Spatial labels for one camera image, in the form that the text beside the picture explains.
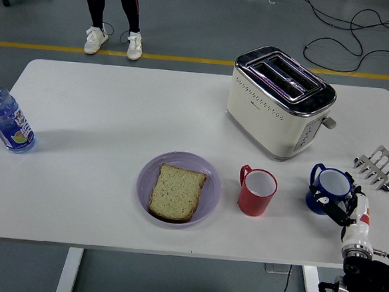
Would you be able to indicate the blue cup white inside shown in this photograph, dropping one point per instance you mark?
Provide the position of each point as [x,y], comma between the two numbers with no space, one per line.
[332,180]

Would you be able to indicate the slice of toast bread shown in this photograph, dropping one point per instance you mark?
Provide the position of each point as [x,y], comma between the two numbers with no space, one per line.
[178,193]

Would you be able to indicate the clear bottle blue cap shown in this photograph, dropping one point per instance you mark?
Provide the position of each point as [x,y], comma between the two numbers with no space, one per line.
[9,123]

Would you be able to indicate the white table leg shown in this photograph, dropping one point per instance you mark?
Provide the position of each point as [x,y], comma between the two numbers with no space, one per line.
[313,291]
[68,274]

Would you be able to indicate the cream chrome two-slot toaster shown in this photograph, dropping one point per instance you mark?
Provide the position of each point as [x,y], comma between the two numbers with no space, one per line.
[266,124]

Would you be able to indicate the person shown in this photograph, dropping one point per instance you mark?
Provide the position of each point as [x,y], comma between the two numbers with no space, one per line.
[97,5]

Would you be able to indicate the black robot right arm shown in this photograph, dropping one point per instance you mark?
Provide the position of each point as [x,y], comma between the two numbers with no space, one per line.
[365,275]

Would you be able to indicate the grey box under table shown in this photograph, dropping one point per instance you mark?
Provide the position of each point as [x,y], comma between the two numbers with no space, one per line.
[274,268]

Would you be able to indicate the purple plastic plate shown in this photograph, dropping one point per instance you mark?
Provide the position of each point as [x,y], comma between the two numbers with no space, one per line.
[212,187]

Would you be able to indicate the red cup white inside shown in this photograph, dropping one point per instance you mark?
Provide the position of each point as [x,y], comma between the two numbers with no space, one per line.
[253,205]

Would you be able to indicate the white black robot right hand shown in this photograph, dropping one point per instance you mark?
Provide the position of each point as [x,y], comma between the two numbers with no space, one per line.
[357,227]

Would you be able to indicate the silver metal toast rack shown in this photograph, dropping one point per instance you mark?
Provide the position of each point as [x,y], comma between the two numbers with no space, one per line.
[385,151]

